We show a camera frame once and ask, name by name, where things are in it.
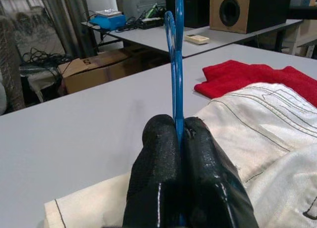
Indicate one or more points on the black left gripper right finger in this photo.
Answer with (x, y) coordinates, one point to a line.
(210, 183)

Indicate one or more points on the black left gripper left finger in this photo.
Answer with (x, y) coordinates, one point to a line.
(158, 176)

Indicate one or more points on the white jeans dark stitching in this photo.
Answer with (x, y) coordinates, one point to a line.
(272, 139)

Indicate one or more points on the white work table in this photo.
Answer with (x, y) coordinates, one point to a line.
(74, 139)

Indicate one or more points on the red cloth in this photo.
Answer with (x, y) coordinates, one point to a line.
(235, 77)

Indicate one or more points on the open cardboard box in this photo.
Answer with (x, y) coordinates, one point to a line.
(94, 74)

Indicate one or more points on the grey long table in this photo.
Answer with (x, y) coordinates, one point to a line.
(153, 40)

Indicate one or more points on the beige remote control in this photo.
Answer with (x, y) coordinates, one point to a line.
(196, 38)

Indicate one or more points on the blue plastic case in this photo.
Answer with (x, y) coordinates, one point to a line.
(109, 21)

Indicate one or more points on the white flat device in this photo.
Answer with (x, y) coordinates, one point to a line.
(109, 12)

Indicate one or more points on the tall black box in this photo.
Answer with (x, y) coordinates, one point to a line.
(195, 8)

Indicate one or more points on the grey printer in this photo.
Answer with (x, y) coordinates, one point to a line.
(138, 3)

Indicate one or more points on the brown speaker cabinet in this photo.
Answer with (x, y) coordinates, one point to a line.
(260, 10)

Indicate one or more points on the beige curtain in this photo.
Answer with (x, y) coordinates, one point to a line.
(62, 15)

